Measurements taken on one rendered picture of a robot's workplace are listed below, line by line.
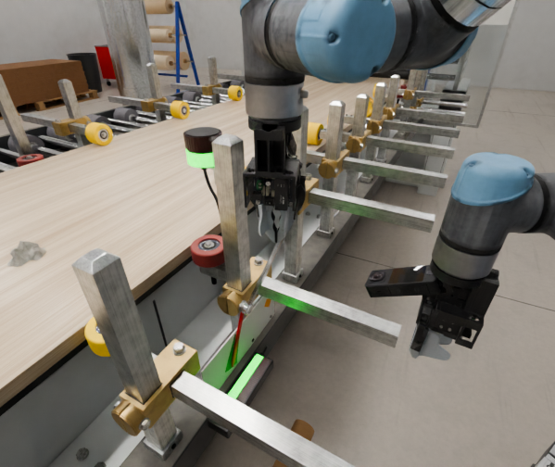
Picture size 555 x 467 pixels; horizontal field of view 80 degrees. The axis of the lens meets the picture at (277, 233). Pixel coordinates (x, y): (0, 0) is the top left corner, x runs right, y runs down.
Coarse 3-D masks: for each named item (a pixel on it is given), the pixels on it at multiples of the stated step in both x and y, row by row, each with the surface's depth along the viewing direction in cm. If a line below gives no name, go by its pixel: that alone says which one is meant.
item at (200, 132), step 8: (200, 128) 54; (208, 128) 54; (216, 128) 54; (192, 136) 50; (200, 136) 50; (208, 136) 50; (192, 152) 52; (200, 152) 51; (208, 152) 52; (208, 168) 53; (208, 184) 57; (216, 200) 58
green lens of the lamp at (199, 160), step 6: (186, 150) 53; (186, 156) 53; (192, 156) 52; (198, 156) 51; (204, 156) 51; (210, 156) 52; (192, 162) 52; (198, 162) 52; (204, 162) 52; (210, 162) 52
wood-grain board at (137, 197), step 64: (192, 128) 148; (0, 192) 94; (64, 192) 94; (128, 192) 94; (192, 192) 94; (0, 256) 69; (64, 256) 69; (128, 256) 69; (0, 320) 55; (64, 320) 55; (0, 384) 45
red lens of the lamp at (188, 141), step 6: (186, 138) 51; (192, 138) 50; (198, 138) 50; (204, 138) 50; (210, 138) 50; (216, 138) 51; (186, 144) 51; (192, 144) 51; (198, 144) 50; (204, 144) 50; (210, 144) 51; (192, 150) 51; (198, 150) 51; (204, 150) 51; (210, 150) 51
